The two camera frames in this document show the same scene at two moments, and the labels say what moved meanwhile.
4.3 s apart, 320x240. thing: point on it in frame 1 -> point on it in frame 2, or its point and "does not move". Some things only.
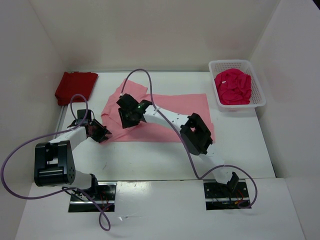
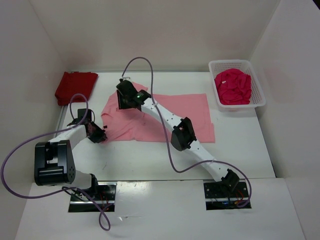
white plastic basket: x=236 y=86 does not move
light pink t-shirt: x=153 y=130 does not move
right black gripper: x=126 y=123 -> x=121 y=105
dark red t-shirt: x=73 y=83 does not move
